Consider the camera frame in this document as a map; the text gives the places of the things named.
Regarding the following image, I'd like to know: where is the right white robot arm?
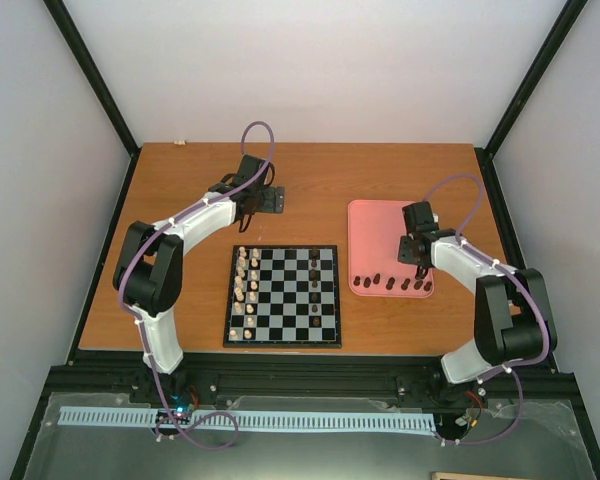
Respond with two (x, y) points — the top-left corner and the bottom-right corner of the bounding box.
(398, 201), (557, 384)

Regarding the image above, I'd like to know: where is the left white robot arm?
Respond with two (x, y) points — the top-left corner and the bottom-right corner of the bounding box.
(113, 154), (275, 403)

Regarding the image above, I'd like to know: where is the pink plastic tray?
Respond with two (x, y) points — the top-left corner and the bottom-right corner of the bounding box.
(348, 200), (434, 299)

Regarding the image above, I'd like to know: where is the black white chessboard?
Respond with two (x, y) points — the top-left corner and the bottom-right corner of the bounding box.
(223, 245), (342, 348)

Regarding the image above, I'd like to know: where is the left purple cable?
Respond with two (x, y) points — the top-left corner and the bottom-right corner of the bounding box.
(117, 120), (276, 454)

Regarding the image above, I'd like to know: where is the purple cable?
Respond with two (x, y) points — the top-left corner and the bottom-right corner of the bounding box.
(117, 120), (276, 454)
(423, 173), (554, 447)

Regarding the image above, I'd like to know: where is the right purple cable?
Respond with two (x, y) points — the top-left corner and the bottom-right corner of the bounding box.
(423, 173), (554, 447)

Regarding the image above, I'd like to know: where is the black aluminium frame rail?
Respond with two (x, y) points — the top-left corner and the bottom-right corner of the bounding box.
(44, 352), (576, 401)

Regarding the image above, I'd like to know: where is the light blue cable duct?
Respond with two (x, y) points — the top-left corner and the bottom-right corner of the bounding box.
(57, 406), (436, 436)

